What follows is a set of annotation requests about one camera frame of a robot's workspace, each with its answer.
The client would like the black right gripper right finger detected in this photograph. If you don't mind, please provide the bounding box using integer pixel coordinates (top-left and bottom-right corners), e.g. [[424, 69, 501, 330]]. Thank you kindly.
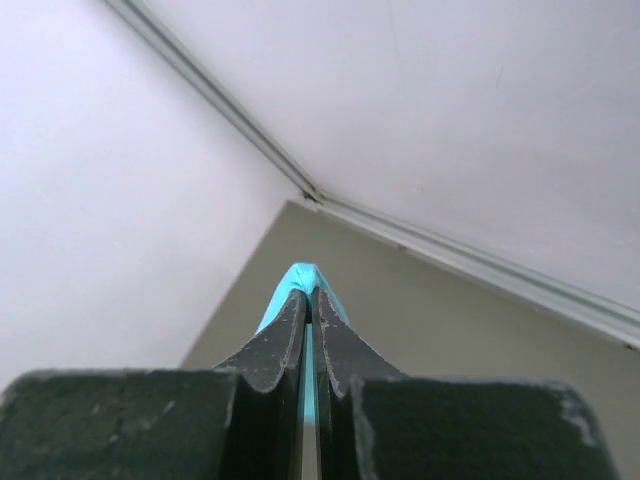
[[313, 288, 619, 479]]

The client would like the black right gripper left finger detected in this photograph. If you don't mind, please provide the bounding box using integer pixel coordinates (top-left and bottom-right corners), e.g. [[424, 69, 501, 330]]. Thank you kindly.
[[1, 290, 306, 479]]

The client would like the light blue t shirt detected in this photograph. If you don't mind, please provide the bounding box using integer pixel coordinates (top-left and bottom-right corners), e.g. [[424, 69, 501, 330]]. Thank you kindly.
[[254, 263, 349, 425]]

